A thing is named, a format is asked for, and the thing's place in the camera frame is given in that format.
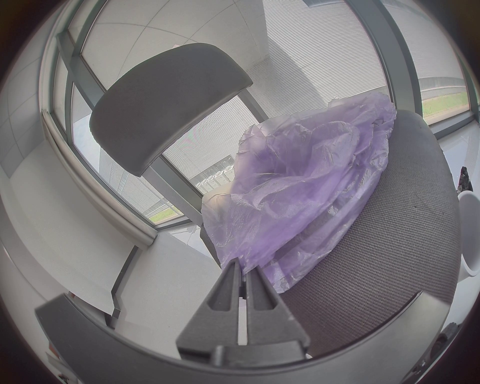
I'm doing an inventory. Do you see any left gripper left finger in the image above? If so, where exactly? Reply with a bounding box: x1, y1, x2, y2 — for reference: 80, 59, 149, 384
176, 258, 241, 357

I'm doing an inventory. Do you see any grey padded chair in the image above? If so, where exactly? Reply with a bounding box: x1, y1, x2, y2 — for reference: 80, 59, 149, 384
89, 42, 461, 357

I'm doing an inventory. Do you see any black plastic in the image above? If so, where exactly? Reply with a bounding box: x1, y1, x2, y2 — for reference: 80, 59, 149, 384
457, 167, 474, 195

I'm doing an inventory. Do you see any window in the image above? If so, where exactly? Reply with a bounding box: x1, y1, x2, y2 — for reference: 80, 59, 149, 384
39, 0, 480, 227

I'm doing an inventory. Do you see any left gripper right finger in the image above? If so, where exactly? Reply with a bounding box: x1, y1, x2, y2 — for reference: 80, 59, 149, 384
245, 264, 311, 355

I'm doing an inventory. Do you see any purple plastic bag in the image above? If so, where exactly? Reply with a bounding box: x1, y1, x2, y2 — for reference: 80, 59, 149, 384
201, 92, 397, 295

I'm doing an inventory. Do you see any white trash bin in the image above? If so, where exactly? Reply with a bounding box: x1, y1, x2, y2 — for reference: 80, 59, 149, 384
458, 190, 480, 279

